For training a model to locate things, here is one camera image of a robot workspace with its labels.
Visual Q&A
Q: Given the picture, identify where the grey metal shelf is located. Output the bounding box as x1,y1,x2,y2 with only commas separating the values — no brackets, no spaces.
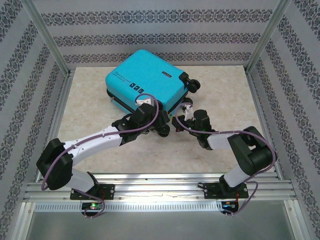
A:
14,201,305,240

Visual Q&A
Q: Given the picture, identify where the white slotted cable duct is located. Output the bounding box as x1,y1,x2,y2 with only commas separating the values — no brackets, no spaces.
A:
33,201,242,213

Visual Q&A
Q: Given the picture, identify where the aluminium frame corner post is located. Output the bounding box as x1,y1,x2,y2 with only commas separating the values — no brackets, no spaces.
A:
246,0,292,73
21,0,71,76

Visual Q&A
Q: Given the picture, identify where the aluminium frame side rail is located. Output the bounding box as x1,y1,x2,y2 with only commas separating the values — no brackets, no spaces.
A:
36,69,76,182
246,71,285,180

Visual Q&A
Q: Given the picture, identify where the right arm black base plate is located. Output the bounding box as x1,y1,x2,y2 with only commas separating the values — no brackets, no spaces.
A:
203,181,248,200

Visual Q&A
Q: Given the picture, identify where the turquoise hard-shell suitcase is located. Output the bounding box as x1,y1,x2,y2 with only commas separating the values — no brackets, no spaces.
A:
104,49,201,139

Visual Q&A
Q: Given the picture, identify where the narrow aluminium table-edge rail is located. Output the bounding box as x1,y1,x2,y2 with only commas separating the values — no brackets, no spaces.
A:
37,171,285,183

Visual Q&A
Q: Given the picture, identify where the wide aluminium mounting beam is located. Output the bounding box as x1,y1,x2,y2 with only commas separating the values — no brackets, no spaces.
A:
23,181,297,201

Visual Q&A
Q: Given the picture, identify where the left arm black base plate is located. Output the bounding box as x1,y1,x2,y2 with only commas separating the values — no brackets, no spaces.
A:
69,183,116,201

